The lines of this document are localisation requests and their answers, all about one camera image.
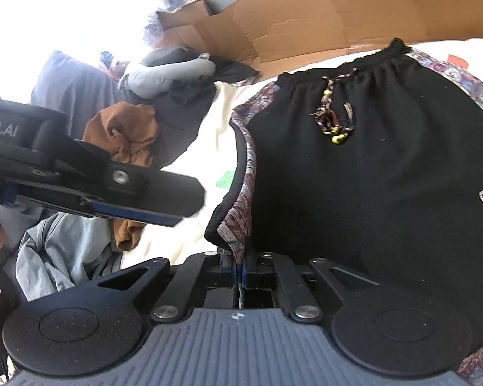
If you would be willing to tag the light blue garment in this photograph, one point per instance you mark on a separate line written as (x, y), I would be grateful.
(64, 249)

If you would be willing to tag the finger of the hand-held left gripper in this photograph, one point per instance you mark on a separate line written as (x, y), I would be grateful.
(145, 193)

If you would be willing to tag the black garment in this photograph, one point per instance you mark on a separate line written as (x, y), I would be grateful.
(225, 72)

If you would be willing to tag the brown plush toy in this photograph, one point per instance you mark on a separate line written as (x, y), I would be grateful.
(114, 66)

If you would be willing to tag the grey neck pillow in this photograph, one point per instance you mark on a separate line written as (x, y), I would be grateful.
(153, 80)

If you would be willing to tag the brown garment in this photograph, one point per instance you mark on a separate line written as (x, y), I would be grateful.
(124, 128)

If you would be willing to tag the dark grey pillow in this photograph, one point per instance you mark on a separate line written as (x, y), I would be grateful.
(72, 92)

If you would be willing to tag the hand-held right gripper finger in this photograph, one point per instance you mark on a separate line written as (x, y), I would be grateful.
(235, 274)
(244, 275)

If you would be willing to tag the black shorts with patterned stripes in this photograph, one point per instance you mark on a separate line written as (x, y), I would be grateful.
(326, 189)

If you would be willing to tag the flattened cardboard sheet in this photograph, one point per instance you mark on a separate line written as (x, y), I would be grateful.
(306, 16)

